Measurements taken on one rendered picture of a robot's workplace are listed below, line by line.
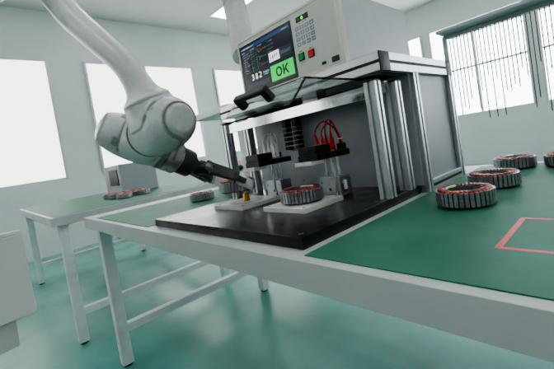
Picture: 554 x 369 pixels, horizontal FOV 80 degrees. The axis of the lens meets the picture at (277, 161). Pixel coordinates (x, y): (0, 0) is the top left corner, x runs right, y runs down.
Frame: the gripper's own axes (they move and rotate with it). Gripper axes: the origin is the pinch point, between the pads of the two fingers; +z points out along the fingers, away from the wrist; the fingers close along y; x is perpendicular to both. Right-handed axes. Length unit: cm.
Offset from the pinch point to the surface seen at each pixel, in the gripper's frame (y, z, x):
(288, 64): 14.9, -3.5, 36.8
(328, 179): 24.1, 14.0, 5.3
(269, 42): 8.7, -8.0, 44.5
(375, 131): 42.9, 5.7, 13.8
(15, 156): -447, -40, 37
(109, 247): -89, -2, -30
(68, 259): -136, -6, -43
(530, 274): 75, -10, -16
